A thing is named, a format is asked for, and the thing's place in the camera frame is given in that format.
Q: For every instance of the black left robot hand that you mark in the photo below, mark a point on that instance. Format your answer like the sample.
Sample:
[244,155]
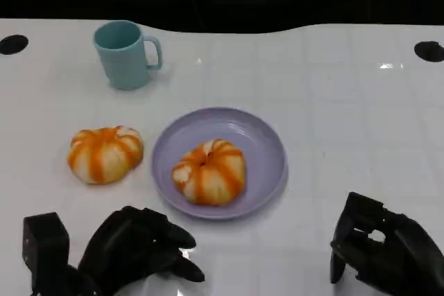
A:
[128,247]

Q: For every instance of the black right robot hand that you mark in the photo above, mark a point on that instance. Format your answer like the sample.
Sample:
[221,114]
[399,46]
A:
[406,258]

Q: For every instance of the orange and white bread roll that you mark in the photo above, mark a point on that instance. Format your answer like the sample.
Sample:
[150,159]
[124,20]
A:
[211,174]
[104,155]

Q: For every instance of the lilac plate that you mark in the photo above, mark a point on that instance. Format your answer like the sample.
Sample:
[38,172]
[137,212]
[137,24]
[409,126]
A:
[256,143]

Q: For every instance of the pale green mug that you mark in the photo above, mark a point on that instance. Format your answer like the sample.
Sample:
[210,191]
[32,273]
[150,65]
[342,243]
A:
[123,57]

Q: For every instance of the black table grommet hole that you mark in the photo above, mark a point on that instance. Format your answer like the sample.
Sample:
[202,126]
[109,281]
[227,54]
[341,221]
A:
[430,51]
[13,44]

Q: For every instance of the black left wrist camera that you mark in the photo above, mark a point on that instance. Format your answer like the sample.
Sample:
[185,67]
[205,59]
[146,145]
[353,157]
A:
[45,244]

